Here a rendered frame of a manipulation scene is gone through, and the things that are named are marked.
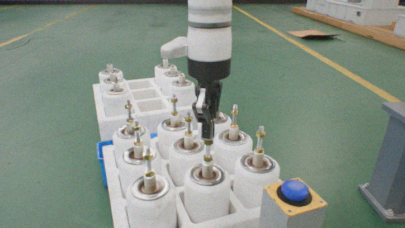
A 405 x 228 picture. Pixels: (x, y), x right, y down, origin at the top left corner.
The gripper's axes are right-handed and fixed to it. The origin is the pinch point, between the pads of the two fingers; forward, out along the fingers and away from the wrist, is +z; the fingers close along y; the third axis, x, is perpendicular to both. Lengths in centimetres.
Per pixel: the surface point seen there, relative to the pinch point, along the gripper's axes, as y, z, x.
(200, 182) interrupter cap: -3.1, 10.2, 0.5
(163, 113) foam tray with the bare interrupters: 39, 18, 27
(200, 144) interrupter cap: 10.6, 10.2, 4.6
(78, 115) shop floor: 59, 35, 80
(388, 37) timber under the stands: 280, 28, -102
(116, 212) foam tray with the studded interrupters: -8.6, 17.6, 17.0
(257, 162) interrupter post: 6.0, 9.6, -9.4
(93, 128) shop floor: 50, 35, 65
